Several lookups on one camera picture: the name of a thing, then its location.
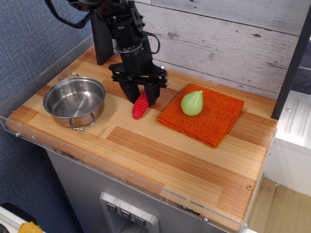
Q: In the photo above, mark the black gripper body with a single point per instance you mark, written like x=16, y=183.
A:
x=137, y=67

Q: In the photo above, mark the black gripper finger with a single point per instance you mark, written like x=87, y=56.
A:
x=152, y=92
x=131, y=90

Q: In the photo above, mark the spoon with red handle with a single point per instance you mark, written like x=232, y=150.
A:
x=140, y=106

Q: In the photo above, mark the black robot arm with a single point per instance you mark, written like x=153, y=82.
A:
x=125, y=24

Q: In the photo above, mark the orange knitted cloth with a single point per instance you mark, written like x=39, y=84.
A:
x=212, y=124

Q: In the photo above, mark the green toy pear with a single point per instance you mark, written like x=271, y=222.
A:
x=192, y=103

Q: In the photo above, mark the small steel pot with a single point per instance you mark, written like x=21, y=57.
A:
x=75, y=102

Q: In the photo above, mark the clear acrylic table guard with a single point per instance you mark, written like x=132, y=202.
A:
x=217, y=184

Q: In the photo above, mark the grey cabinet with button panel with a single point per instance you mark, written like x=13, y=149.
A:
x=102, y=204

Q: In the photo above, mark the white appliance at right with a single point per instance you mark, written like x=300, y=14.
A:
x=289, y=159

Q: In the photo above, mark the yellow object bottom left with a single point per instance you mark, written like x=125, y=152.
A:
x=29, y=227

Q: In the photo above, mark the dark vertical post left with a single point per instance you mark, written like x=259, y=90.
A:
x=102, y=39

